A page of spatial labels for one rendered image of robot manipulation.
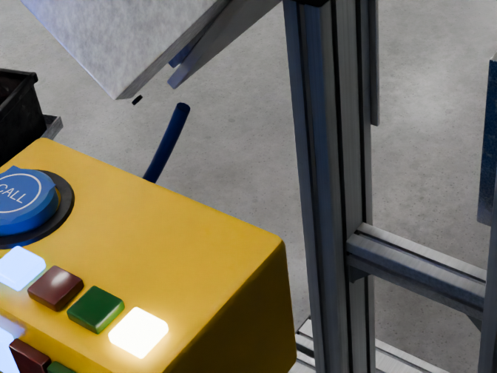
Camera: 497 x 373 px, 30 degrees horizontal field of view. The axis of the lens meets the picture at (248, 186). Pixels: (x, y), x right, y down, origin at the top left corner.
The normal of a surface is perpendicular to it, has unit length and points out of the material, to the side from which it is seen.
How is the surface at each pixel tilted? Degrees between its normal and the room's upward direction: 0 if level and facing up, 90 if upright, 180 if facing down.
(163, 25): 55
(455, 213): 0
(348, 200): 90
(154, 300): 0
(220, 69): 0
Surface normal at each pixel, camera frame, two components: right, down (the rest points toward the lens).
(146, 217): -0.11, -0.75
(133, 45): -0.06, 0.11
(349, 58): 0.81, 0.32
